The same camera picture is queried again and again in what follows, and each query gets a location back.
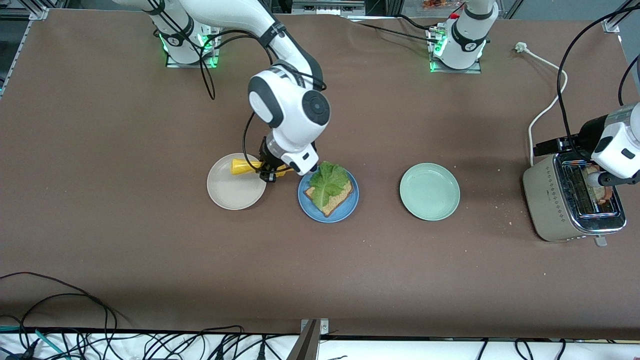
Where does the silver aluminium frame post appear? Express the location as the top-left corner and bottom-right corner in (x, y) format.
(602, 0), (640, 34)

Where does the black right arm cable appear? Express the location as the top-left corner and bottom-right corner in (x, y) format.
(199, 29), (275, 101)

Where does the beige chrome toaster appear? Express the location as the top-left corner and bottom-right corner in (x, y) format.
(522, 151), (627, 248)

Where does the mint green round plate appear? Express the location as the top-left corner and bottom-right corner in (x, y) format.
(399, 163), (461, 221)

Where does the silver metal rail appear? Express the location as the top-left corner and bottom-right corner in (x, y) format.
(291, 0), (366, 15)

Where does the white toaster power cable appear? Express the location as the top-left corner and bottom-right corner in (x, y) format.
(515, 42), (569, 167)

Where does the metal table edge bracket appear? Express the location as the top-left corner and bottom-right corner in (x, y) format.
(286, 318), (330, 360)

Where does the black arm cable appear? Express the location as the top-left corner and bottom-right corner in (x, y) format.
(199, 29), (275, 101)
(556, 5), (640, 162)

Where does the yellow mustard squeeze bottle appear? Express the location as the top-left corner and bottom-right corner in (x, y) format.
(230, 158), (296, 176)

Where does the green lettuce leaf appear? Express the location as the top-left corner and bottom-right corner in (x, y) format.
(309, 161), (350, 210)

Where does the teal cable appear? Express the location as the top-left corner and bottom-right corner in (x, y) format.
(0, 325), (72, 360)

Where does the brown toast bread slice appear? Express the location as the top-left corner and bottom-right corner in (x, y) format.
(304, 177), (355, 217)
(586, 170), (615, 205)

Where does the blue round plate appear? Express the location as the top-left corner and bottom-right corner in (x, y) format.
(297, 167), (360, 223)

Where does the long black looped cable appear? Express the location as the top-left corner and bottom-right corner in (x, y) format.
(0, 272), (119, 360)

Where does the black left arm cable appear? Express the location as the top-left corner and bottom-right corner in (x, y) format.
(556, 5), (640, 162)

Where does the black base supply cable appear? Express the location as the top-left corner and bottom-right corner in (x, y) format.
(356, 22), (441, 46)

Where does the beige round plate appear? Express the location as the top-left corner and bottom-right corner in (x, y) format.
(206, 153), (268, 211)

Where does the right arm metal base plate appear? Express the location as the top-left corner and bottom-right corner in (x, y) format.
(165, 20), (223, 69)

